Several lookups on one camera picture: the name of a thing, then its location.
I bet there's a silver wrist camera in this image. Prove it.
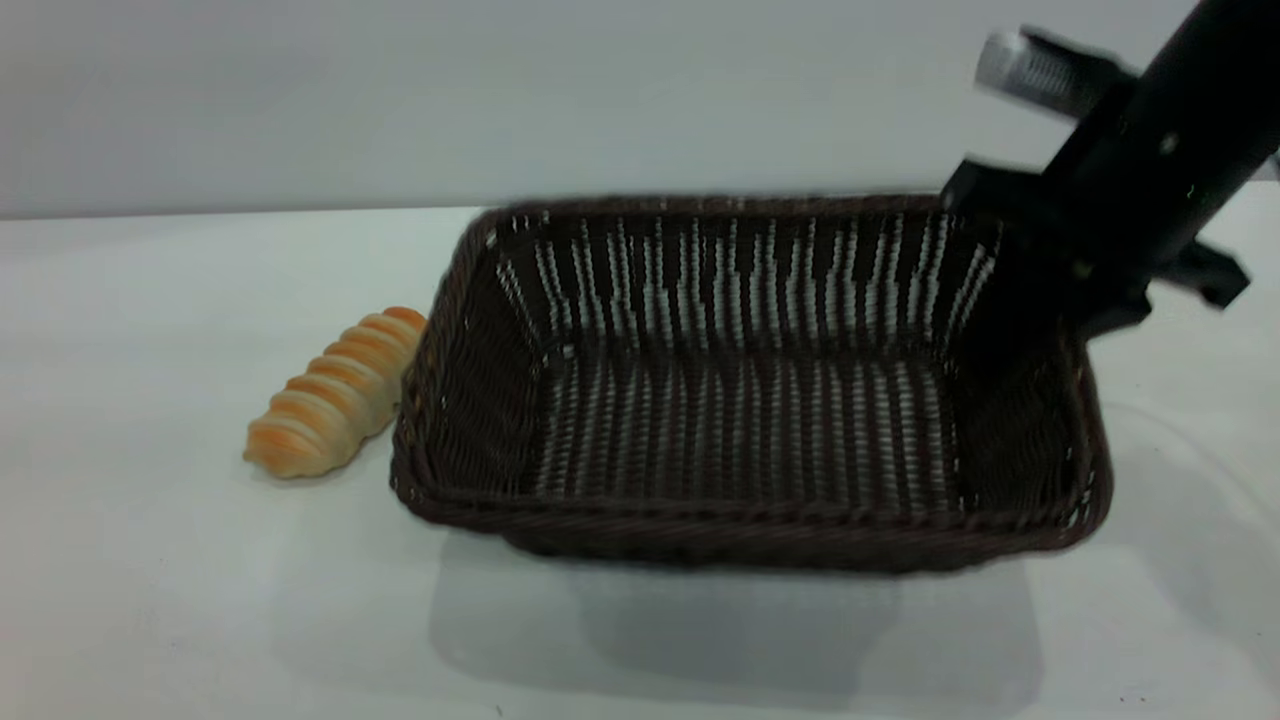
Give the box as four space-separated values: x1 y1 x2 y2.
975 30 1096 119

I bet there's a ridged golden bread roll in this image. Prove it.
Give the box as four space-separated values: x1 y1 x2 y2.
243 306 429 480

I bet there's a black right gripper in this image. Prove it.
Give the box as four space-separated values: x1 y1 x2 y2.
940 55 1280 339

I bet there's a black woven plastic basket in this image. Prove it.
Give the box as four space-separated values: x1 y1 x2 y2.
390 193 1114 576

